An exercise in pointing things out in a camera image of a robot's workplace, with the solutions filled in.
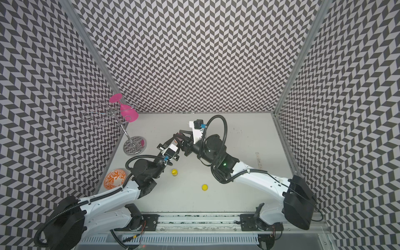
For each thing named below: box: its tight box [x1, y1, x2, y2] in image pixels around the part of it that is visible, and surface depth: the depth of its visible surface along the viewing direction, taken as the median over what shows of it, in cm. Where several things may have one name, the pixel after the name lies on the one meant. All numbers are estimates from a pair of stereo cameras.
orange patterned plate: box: [103, 169, 127, 191], surface depth 86 cm
